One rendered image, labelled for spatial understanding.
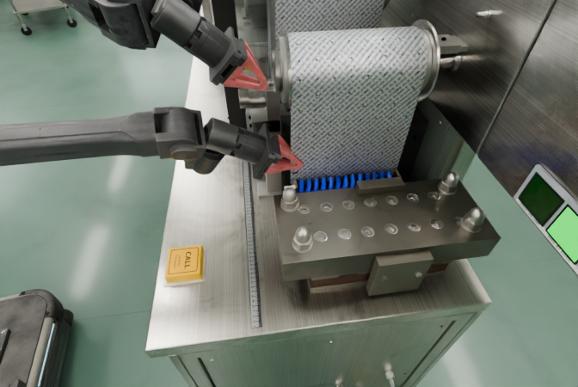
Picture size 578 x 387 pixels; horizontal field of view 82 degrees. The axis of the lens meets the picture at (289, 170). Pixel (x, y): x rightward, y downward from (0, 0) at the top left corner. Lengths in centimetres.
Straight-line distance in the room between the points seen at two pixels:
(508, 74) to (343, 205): 35
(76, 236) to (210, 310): 159
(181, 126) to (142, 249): 147
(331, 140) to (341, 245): 20
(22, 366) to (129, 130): 119
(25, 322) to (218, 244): 108
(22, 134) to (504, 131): 73
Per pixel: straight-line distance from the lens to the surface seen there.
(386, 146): 71
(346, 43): 61
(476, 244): 71
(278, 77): 60
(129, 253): 201
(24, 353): 166
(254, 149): 62
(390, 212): 68
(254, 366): 85
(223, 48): 56
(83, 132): 60
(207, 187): 90
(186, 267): 74
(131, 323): 180
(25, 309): 176
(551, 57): 57
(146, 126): 58
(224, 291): 72
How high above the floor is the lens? 154
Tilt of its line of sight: 43 degrees down
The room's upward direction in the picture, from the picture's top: straight up
